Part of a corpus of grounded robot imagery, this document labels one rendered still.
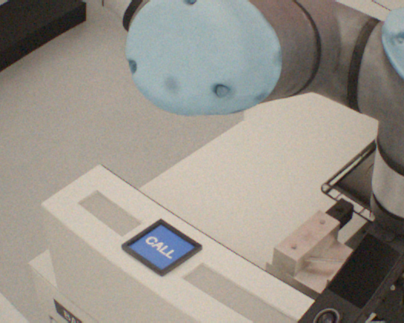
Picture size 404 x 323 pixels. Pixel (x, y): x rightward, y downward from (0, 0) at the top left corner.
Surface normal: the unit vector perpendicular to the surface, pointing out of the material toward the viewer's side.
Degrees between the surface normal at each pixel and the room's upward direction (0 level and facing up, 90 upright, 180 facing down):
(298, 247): 0
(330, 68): 97
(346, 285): 30
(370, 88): 85
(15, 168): 0
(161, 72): 66
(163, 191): 0
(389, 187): 90
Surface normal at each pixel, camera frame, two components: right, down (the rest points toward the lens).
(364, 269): -0.36, -0.45
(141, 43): -0.50, 0.18
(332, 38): 0.86, 0.00
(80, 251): -0.69, 0.46
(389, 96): -0.54, 0.37
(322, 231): 0.00, -0.77
